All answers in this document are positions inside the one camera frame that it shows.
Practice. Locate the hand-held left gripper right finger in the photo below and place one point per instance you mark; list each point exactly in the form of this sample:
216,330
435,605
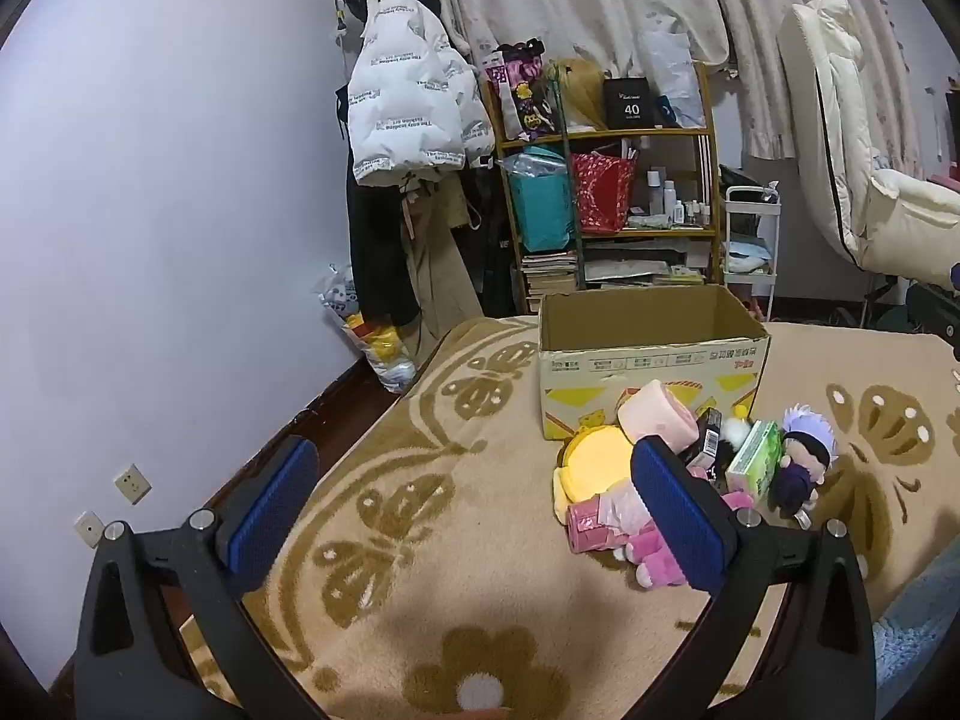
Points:
675,517

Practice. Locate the white-haired purple plush doll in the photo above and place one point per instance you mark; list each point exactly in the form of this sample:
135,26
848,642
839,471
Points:
799,465

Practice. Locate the group of white bottles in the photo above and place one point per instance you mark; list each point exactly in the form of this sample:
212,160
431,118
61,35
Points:
667,199

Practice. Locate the black garment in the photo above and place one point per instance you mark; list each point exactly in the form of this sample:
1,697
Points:
491,240

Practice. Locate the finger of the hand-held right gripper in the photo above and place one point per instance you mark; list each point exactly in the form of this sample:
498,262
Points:
937,315

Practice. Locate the beige coat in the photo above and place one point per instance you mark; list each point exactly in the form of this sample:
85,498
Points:
439,270

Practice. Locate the light blue fluffy cloth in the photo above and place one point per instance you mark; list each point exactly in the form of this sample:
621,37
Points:
922,637

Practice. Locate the teal bag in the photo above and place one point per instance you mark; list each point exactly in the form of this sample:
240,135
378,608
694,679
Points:
540,202

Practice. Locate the black packet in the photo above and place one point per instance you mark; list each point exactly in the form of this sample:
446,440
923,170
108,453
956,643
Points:
705,439

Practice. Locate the cardboard box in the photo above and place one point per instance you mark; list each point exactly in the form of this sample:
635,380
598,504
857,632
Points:
660,364

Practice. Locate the wooden shelf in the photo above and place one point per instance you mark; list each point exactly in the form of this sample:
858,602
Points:
637,133

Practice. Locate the blonde wig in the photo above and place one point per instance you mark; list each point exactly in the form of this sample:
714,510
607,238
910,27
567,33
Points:
581,90

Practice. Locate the white fluffy plush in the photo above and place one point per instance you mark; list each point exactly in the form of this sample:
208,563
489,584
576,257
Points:
733,431

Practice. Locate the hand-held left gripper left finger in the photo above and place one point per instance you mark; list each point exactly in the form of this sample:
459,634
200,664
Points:
270,517

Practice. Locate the wall socket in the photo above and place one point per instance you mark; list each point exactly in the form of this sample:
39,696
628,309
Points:
133,484
90,529

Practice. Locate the pink swirl roll plush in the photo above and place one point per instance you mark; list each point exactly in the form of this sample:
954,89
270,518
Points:
652,412

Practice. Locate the pink dress doll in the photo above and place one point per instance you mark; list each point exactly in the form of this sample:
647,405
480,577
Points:
600,521

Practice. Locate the white puffer jacket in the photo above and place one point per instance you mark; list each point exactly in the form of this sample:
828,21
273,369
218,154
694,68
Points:
405,90

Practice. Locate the black box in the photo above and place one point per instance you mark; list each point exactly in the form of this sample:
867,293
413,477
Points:
630,105

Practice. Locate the folded pale blue cloth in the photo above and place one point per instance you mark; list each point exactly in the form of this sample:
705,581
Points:
746,256

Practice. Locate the yellow round plush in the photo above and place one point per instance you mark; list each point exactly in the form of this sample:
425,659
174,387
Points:
592,465

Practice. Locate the black coat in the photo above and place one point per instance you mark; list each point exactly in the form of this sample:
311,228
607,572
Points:
379,255

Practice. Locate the green tissue pack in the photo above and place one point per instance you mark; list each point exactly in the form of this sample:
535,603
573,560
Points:
754,461

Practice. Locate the pink bear plush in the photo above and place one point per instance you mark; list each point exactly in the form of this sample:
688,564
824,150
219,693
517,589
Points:
660,562

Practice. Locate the green pole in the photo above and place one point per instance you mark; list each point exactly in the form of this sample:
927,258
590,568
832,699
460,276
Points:
568,165

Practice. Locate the white trolley cart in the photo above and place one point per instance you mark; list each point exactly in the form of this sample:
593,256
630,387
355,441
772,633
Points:
746,193

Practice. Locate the red bag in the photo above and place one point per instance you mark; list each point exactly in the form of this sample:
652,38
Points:
600,195

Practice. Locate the white plastic bag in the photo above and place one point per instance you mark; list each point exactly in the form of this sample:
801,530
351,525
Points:
667,60

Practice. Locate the clear plastic bag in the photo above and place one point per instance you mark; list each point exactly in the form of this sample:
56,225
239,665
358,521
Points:
382,360

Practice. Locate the black and pink patterned bag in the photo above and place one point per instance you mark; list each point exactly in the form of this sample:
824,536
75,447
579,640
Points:
521,90

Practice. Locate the white recliner chair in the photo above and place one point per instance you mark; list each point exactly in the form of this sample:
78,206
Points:
825,127

